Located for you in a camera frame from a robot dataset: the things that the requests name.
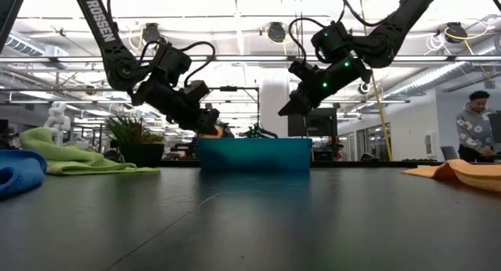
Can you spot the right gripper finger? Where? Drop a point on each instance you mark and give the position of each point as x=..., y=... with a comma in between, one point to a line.
x=297, y=106

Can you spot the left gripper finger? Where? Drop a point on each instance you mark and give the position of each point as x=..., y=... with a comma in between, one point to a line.
x=207, y=120

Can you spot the teal plastic bin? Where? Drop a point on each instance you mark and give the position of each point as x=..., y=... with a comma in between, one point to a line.
x=254, y=153

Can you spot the blue microfiber towel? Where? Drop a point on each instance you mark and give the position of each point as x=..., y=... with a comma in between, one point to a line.
x=19, y=173

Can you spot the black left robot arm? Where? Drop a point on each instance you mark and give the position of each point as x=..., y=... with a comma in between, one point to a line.
x=103, y=32

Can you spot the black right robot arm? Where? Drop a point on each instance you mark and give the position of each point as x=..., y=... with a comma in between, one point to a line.
x=391, y=32

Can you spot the green microfiber towel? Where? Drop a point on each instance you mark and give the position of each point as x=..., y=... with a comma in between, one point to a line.
x=70, y=159

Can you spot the white square pillar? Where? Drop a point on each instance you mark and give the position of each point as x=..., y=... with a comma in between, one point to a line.
x=274, y=102

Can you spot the black box cabinet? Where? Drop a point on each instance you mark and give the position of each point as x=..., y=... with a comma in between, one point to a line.
x=321, y=124

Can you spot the small potted green plant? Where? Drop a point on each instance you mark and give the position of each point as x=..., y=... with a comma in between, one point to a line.
x=137, y=153

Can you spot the long ceiling light bar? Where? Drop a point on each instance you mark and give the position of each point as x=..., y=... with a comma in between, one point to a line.
x=250, y=58

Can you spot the grey office chair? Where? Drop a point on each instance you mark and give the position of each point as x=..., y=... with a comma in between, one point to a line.
x=449, y=152

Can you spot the person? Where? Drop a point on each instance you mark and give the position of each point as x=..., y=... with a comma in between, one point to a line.
x=473, y=130

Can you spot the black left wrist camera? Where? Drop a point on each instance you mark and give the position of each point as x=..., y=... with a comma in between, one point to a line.
x=195, y=91

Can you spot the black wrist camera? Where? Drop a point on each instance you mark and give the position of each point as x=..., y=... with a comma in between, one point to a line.
x=301, y=69
x=195, y=91

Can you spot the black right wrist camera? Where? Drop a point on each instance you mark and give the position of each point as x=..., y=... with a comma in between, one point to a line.
x=301, y=69

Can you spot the black metal frame stand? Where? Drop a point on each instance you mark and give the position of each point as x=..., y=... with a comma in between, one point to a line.
x=238, y=89

